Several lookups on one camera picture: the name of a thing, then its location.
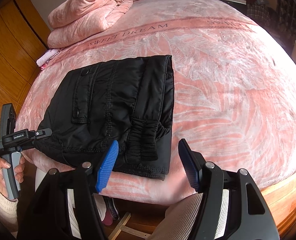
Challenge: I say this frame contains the black padded pants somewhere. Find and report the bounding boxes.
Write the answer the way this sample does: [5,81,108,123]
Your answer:
[35,55,174,180]

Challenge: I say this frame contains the left hand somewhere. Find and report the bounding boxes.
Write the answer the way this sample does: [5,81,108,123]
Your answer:
[0,157,25,198]

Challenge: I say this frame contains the white ribbed trouser leg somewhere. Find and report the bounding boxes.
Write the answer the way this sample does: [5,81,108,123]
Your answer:
[148,189,229,240]

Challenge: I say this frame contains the white knit left sleeve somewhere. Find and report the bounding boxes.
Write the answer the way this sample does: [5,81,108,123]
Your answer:
[0,192,18,237]

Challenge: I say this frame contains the pink bed cover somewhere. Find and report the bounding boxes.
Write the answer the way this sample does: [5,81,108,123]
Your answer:
[16,0,296,204]

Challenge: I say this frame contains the white pink folded towel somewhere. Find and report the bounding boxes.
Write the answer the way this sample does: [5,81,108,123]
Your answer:
[36,48,60,67]

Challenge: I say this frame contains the wooden wardrobe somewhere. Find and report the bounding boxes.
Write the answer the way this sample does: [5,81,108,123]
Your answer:
[0,0,50,114]

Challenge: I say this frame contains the folded pink quilt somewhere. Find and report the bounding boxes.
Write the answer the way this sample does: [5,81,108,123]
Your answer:
[47,0,133,48]

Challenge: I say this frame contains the plaid cloth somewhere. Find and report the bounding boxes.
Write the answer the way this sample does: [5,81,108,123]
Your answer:
[247,4,271,26]

